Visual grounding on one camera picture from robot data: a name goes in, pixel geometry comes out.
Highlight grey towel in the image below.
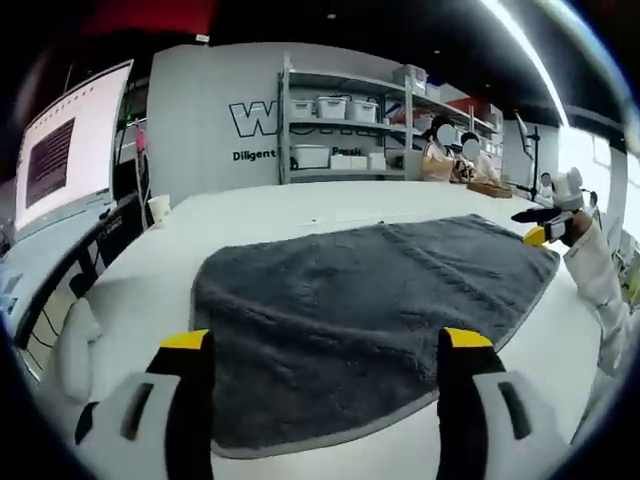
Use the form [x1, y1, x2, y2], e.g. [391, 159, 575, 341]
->
[189, 213, 561, 460]

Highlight grey lettered partition panel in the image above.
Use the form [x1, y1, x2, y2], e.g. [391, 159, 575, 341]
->
[146, 42, 291, 196]

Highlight red overhead display panel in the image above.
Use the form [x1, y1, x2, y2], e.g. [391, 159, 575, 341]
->
[74, 0, 216, 49]

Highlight white desk with black frame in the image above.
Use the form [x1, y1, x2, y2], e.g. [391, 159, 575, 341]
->
[0, 189, 146, 351]

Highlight grey metal shelf rack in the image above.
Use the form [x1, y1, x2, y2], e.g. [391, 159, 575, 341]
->
[277, 52, 504, 185]

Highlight white paper cup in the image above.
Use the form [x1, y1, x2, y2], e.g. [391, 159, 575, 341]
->
[148, 194, 172, 230]

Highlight white cushion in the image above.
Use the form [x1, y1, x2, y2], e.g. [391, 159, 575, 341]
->
[57, 299, 104, 401]

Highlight black tripod stand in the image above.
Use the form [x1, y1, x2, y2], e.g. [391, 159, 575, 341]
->
[514, 112, 549, 201]

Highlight black printed box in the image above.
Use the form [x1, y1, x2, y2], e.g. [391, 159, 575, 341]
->
[97, 197, 146, 274]

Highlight wooden tray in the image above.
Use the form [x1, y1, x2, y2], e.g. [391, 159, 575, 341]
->
[466, 180, 515, 200]

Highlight large computer monitor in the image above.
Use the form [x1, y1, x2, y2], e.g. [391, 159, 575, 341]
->
[13, 58, 135, 231]

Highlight person's right hand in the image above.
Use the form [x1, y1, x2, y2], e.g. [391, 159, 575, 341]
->
[562, 212, 594, 249]

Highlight group of white storage boxes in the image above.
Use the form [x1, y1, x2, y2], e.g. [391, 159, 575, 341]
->
[288, 64, 501, 171]

